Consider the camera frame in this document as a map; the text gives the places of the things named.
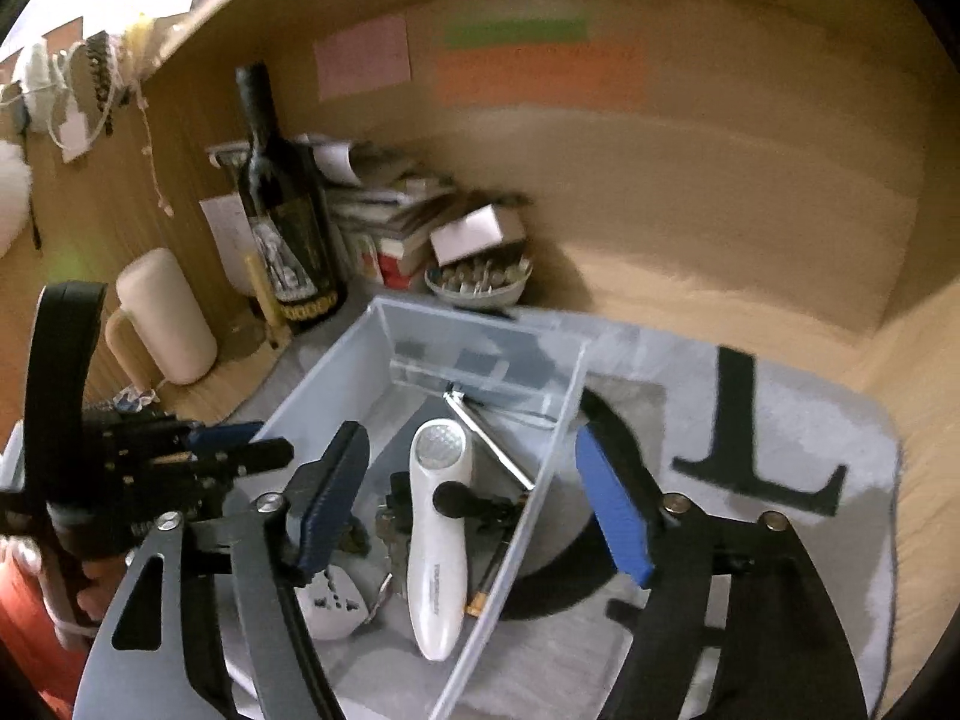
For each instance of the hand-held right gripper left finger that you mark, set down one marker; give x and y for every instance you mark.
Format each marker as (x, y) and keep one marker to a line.
(330, 510)

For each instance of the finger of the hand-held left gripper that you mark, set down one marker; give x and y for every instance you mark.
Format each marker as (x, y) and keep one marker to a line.
(225, 437)
(259, 456)

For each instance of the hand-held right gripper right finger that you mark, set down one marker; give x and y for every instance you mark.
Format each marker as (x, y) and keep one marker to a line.
(609, 510)

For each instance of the white travel plug adapter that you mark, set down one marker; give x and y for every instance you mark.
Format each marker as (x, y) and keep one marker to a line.
(330, 607)

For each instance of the black tool with round knob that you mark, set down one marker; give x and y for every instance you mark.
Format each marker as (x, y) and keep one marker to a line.
(450, 499)

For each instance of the clear plastic storage bin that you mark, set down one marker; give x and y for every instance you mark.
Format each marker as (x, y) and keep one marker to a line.
(360, 367)

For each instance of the person's left forearm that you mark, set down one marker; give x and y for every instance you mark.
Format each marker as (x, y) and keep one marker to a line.
(30, 615)

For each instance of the person's left hand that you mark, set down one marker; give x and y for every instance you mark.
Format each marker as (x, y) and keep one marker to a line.
(101, 589)

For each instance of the dark pen with orange tip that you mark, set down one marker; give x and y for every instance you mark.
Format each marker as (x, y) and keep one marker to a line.
(491, 574)

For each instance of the slim silver rod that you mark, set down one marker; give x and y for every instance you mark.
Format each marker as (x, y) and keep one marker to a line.
(491, 439)

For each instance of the white handheld massager device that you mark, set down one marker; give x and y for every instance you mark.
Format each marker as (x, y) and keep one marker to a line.
(435, 600)

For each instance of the cream mug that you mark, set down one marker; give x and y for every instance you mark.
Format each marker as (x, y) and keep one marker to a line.
(161, 307)

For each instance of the pale yellow tube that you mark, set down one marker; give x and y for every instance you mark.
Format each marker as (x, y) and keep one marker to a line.
(259, 285)

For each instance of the grey mat with black pattern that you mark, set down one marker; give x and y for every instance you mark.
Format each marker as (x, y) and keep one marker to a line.
(787, 420)

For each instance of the white handwritten paper note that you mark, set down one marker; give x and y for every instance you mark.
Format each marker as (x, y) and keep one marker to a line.
(221, 229)

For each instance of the red book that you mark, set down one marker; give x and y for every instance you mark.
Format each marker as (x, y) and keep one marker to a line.
(397, 262)

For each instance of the bowl of beads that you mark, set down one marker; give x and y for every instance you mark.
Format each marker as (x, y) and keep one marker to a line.
(480, 289)

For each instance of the dark wine bottle elephant label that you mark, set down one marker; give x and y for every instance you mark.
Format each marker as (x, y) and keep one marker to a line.
(285, 187)

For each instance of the stack of books and papers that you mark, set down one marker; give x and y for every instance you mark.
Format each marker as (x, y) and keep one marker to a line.
(382, 202)

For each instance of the white card box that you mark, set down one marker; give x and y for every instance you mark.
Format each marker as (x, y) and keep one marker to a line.
(469, 232)

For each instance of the white hanging tag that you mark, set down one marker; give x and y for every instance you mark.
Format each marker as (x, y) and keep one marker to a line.
(75, 136)

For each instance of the white plush toy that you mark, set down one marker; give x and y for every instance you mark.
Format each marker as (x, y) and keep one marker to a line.
(30, 79)

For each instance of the pink sticky note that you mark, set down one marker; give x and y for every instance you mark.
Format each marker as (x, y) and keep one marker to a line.
(364, 56)

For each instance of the orange sticky note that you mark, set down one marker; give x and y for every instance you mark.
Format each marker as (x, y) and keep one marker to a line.
(540, 75)

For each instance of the green sticky note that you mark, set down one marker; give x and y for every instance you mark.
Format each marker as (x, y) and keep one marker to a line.
(517, 30)

